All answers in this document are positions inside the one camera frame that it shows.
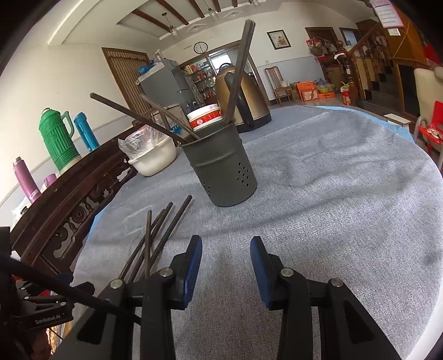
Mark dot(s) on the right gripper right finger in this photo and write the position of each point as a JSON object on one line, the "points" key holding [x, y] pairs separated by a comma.
{"points": [[346, 327]]}

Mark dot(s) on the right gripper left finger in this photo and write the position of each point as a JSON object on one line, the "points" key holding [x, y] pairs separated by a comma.
{"points": [[100, 335]]}

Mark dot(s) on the dark chopstick four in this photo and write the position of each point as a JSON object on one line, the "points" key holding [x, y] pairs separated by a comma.
{"points": [[147, 244]]}

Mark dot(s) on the dark chopstick six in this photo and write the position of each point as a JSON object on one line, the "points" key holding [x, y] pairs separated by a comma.
{"points": [[168, 207]]}

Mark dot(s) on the dark chopstick two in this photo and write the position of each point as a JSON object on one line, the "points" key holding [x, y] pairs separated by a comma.
{"points": [[244, 46]]}

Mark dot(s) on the person's left hand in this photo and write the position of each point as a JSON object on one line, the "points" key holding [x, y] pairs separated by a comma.
{"points": [[35, 345]]}

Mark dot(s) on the dark carved wooden sideboard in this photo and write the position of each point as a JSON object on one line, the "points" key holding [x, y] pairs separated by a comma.
{"points": [[50, 234]]}

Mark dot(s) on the purple thermos bottle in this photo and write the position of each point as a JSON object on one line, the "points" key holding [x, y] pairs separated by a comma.
{"points": [[25, 179]]}

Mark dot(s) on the grey table cloth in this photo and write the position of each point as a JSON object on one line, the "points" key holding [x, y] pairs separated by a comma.
{"points": [[338, 195]]}

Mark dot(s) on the green thermos jug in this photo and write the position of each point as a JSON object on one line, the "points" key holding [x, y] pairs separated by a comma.
{"points": [[57, 131]]}

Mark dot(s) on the blue thermos flask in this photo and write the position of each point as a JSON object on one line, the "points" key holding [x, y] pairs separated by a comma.
{"points": [[85, 132]]}

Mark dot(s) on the white basin with plastic bag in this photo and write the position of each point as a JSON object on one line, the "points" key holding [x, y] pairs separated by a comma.
{"points": [[148, 150]]}

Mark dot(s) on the dark grey utensil holder cup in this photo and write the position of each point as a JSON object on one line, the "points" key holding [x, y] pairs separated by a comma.
{"points": [[222, 166]]}

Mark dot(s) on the red plastic child chair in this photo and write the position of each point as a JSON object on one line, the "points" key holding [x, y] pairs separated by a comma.
{"points": [[431, 131]]}

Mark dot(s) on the small white stool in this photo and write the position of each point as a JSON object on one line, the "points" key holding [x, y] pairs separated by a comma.
{"points": [[398, 120]]}

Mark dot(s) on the red white stacked bowls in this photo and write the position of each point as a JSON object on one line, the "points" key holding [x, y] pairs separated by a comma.
{"points": [[204, 116]]}

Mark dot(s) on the gold black electric kettle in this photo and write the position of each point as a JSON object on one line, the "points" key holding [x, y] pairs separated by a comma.
{"points": [[251, 110]]}

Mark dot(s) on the grey refrigerator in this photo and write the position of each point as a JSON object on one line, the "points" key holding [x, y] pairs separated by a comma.
{"points": [[166, 83]]}

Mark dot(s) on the cream armchair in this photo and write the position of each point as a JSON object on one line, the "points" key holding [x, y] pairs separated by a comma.
{"points": [[429, 87]]}

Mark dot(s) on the wooden staircase railing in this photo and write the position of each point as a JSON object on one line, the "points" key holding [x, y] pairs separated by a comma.
{"points": [[364, 62]]}

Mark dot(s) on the wooden chair by wall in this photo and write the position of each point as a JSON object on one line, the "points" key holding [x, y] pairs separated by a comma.
{"points": [[279, 86]]}

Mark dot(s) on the round wall clock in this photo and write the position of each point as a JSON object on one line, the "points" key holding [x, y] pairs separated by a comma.
{"points": [[200, 47]]}

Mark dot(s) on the framed wall picture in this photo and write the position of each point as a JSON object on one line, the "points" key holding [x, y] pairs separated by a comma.
{"points": [[279, 39]]}

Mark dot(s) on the wall calendar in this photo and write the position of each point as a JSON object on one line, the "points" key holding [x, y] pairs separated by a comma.
{"points": [[387, 14]]}

